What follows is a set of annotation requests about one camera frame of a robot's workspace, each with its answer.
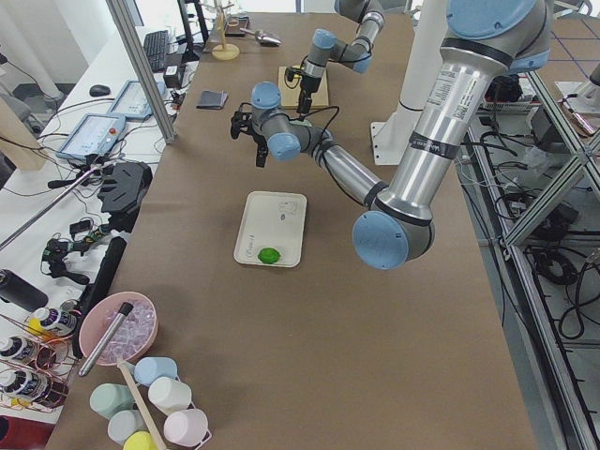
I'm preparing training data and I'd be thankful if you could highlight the black keyboard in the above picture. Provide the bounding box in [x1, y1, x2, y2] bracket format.
[142, 30, 169, 72]

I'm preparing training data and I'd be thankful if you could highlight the blue plastic cup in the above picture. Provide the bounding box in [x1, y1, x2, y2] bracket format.
[134, 356, 178, 386]

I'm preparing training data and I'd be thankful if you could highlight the grey folded cloth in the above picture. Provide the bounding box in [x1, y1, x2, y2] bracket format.
[196, 90, 229, 110]

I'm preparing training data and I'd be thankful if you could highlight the steel scoop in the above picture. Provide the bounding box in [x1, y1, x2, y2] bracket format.
[241, 28, 282, 47]

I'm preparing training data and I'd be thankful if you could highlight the steel rod in bowl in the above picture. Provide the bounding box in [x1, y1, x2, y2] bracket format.
[78, 302, 134, 377]

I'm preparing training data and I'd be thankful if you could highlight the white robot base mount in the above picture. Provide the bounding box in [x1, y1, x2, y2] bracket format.
[370, 0, 447, 165]

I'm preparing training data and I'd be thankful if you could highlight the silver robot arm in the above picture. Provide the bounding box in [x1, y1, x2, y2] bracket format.
[295, 0, 385, 115]
[231, 1, 554, 270]

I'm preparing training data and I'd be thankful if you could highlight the condiment bottle rack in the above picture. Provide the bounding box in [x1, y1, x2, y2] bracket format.
[1, 307, 79, 413]

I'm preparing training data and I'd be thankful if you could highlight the green lime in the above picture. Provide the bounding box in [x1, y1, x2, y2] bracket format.
[257, 247, 281, 264]

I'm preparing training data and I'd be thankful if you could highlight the yellow plastic cup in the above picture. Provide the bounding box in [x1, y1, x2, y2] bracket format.
[123, 430, 158, 450]

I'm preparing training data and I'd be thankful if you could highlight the aluminium frame post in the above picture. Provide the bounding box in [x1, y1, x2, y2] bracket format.
[106, 0, 176, 144]

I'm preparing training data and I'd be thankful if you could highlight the green plastic cup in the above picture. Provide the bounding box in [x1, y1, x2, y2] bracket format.
[89, 383, 134, 420]

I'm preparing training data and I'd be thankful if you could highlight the black computer mouse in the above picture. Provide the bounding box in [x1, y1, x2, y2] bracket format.
[89, 84, 112, 98]

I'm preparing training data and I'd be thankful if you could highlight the wooden mug tree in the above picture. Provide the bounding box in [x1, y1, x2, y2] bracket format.
[211, 0, 240, 61]

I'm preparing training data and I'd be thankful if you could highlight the white plastic cup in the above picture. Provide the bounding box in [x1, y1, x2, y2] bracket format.
[148, 377, 192, 415]

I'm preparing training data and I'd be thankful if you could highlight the wooden cutting board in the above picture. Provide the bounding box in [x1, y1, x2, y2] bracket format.
[277, 66, 329, 110]

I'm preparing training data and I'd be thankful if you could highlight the grey plastic cup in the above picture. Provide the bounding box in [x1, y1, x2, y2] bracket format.
[107, 410, 147, 445]

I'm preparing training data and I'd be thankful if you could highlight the lower blue teach pendant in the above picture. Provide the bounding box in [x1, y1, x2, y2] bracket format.
[56, 113, 126, 161]

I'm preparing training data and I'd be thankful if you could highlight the pink bowl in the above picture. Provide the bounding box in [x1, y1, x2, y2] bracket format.
[79, 292, 158, 366]

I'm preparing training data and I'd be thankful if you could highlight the blue teach pendant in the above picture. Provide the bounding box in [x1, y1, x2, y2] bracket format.
[108, 80, 152, 121]
[56, 113, 126, 161]

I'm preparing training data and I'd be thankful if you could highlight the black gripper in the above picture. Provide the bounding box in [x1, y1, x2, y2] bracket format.
[296, 71, 322, 115]
[248, 120, 268, 168]

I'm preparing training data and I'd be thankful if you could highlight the upper blue teach pendant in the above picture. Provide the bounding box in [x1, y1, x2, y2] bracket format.
[108, 80, 152, 121]

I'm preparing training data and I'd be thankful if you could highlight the pink plastic cup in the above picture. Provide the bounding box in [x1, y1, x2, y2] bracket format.
[163, 409, 211, 447]

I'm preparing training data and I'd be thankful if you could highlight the cream rabbit tray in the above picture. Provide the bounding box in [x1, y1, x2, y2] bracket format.
[233, 191, 308, 268]

